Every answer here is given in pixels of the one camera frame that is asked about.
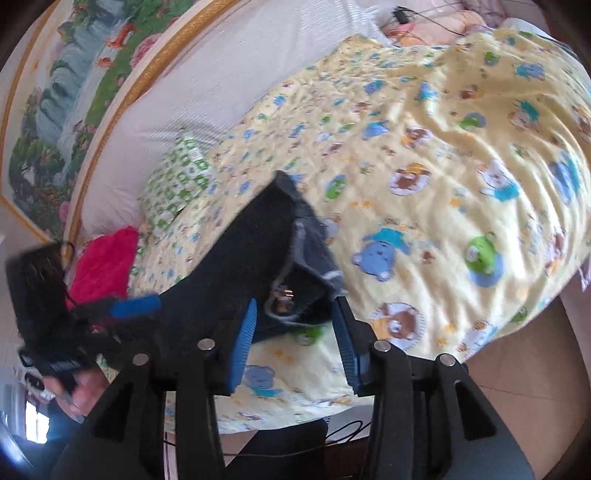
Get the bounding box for black pants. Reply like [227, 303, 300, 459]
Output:
[159, 172, 344, 353]

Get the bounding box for gold framed landscape painting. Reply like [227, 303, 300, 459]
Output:
[0, 0, 242, 243]

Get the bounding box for green patterned white pillow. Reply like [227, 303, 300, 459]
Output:
[139, 129, 216, 237]

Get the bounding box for left hand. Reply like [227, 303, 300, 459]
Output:
[42, 367, 109, 420]

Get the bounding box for white striped headboard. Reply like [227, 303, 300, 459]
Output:
[68, 0, 394, 241]

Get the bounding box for black cable on bed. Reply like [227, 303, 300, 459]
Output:
[386, 4, 482, 36]

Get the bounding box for pink pillow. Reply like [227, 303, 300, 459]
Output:
[382, 10, 486, 47]

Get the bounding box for yellow cartoon bear quilt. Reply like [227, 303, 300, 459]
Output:
[94, 27, 591, 437]

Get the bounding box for red plush pillow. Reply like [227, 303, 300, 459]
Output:
[66, 226, 139, 309]

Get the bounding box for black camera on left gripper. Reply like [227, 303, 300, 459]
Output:
[5, 242, 71, 367]

